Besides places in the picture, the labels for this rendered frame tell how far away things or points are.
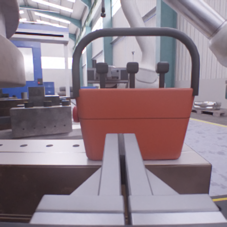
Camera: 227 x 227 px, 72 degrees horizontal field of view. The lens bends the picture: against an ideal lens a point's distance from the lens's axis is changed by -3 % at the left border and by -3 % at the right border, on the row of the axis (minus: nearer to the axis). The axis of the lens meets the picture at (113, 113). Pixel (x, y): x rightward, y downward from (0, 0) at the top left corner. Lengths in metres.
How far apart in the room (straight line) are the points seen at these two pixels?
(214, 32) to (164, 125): 0.67
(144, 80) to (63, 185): 0.50
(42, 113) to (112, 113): 1.10
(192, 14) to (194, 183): 0.74
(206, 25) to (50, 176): 0.83
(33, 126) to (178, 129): 1.18
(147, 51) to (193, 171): 0.53
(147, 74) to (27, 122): 0.97
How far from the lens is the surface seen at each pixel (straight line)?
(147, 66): 0.69
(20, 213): 0.37
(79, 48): 0.26
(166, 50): 9.56
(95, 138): 0.27
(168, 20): 10.06
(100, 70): 0.30
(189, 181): 0.31
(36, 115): 1.33
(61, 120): 1.34
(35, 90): 1.44
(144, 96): 0.25
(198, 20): 0.89
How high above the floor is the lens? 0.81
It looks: 9 degrees down
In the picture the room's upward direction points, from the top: 1 degrees counter-clockwise
